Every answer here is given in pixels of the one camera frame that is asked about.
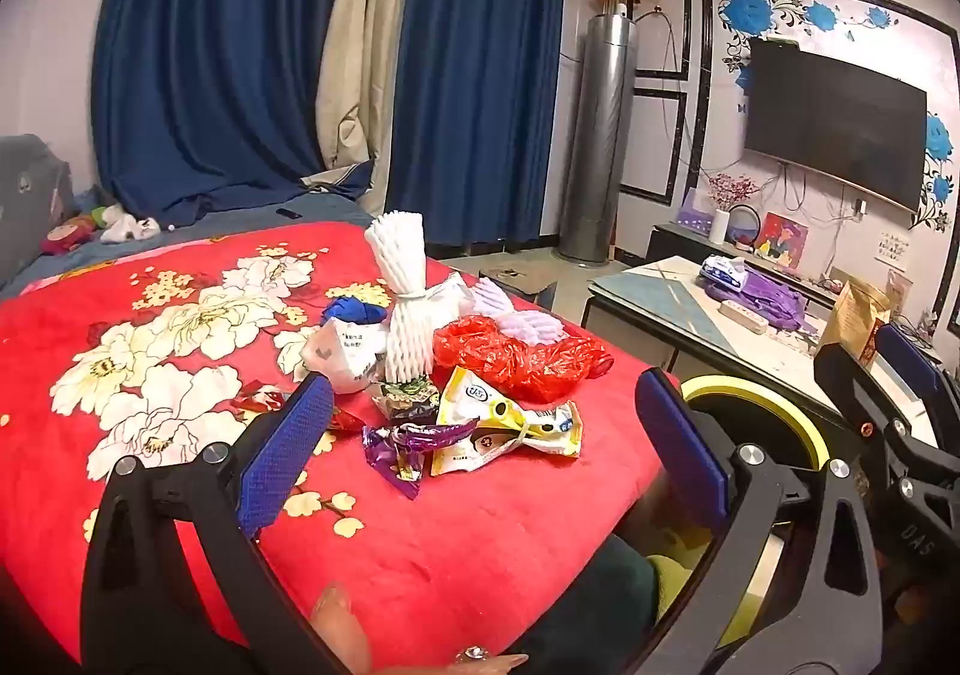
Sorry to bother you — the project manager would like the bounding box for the yellow white snack wrapper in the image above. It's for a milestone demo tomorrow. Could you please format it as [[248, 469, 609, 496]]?
[[431, 366, 584, 477]]

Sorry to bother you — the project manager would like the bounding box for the silver tower air conditioner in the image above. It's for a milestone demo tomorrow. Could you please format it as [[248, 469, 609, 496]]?
[[559, 0, 638, 263]]

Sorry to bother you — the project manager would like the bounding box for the round ring ornament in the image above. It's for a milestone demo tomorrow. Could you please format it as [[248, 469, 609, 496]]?
[[726, 204, 762, 248]]

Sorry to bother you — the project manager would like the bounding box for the purple card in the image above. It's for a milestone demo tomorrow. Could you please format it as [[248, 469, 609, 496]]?
[[677, 187, 713, 237]]

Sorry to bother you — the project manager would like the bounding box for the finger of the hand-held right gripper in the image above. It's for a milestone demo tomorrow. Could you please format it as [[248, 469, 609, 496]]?
[[814, 341, 912, 466], [874, 324, 960, 443]]

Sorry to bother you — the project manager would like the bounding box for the white packet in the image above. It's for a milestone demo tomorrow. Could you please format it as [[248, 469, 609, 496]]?
[[301, 316, 387, 395]]

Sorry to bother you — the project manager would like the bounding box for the colourful painting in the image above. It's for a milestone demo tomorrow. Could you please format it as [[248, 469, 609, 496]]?
[[754, 211, 809, 271]]

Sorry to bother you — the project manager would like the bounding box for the purple plastic bag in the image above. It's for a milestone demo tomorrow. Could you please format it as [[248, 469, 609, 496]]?
[[696, 268, 807, 331]]

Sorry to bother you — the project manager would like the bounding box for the green plush toy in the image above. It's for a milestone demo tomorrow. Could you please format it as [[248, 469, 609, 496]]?
[[75, 187, 121, 230]]

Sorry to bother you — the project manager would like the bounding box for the red plush toy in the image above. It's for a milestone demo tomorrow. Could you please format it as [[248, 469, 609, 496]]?
[[41, 214, 95, 256]]

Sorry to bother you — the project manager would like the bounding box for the blue cloth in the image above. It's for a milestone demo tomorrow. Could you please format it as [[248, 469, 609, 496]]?
[[322, 295, 391, 331]]

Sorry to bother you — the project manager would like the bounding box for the brown paper bag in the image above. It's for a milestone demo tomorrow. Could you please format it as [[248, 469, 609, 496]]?
[[817, 276, 893, 368]]

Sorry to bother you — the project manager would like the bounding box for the blue quilt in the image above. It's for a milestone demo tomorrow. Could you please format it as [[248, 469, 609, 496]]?
[[0, 157, 376, 297]]

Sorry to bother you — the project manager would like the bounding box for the green clothing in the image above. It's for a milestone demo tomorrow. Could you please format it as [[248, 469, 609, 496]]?
[[645, 551, 706, 627]]

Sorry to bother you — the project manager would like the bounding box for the wide blue curtain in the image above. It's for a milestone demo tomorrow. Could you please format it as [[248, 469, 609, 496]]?
[[90, 0, 383, 226]]

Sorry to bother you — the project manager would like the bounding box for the red plastic bag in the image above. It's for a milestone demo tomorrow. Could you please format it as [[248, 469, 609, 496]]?
[[433, 315, 614, 402]]

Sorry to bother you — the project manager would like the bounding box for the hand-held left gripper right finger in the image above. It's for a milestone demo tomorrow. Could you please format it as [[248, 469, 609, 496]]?
[[636, 367, 884, 675]]

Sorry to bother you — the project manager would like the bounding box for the beige curtain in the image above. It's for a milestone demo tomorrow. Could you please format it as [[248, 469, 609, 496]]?
[[315, 0, 421, 170]]

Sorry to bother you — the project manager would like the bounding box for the narrow blue curtain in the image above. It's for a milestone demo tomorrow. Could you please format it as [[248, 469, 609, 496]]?
[[386, 0, 567, 248]]

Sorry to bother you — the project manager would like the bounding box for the grey patterned sofa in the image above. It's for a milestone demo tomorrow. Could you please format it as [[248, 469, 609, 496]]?
[[0, 133, 76, 286]]

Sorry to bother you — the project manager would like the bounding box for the white vase with pink flowers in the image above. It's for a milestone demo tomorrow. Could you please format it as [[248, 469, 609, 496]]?
[[707, 172, 760, 245]]

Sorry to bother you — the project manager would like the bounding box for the dark teal cushion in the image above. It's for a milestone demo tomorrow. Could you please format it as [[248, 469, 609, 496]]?
[[517, 532, 661, 675]]

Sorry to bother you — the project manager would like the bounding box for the blue storage stool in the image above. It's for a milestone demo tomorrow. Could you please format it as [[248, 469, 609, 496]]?
[[478, 262, 557, 308]]

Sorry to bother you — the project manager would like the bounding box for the coffee table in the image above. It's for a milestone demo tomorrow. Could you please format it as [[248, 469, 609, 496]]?
[[587, 255, 960, 436]]

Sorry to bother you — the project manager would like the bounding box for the white tissue pack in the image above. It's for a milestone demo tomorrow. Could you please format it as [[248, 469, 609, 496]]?
[[701, 255, 751, 282]]

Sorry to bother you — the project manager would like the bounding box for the white power strip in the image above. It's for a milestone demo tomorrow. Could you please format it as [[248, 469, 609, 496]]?
[[718, 300, 770, 335]]

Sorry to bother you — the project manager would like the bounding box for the yellow rimmed trash bin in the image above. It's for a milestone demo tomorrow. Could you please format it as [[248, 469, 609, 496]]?
[[679, 375, 832, 653]]

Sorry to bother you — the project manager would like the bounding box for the black wall television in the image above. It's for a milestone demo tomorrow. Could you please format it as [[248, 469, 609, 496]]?
[[742, 37, 929, 212]]

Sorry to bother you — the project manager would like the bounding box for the purple snack wrapper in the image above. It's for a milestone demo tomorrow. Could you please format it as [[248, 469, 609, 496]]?
[[362, 420, 481, 500]]

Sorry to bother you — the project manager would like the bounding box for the white foam fruit net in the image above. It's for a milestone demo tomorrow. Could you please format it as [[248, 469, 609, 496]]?
[[365, 210, 458, 383]]

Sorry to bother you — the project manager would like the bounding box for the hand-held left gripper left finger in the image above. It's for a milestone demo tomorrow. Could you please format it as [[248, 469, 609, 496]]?
[[79, 371, 353, 675]]

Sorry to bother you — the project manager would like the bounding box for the purple foam fruit net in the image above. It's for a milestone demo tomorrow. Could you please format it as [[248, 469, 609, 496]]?
[[472, 276, 563, 342]]

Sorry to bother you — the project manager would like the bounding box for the green snack wrapper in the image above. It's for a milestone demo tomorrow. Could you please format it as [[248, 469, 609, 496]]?
[[373, 379, 443, 428]]

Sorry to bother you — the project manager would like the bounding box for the person's left hand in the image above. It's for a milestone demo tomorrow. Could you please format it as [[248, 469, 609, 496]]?
[[311, 583, 530, 675]]

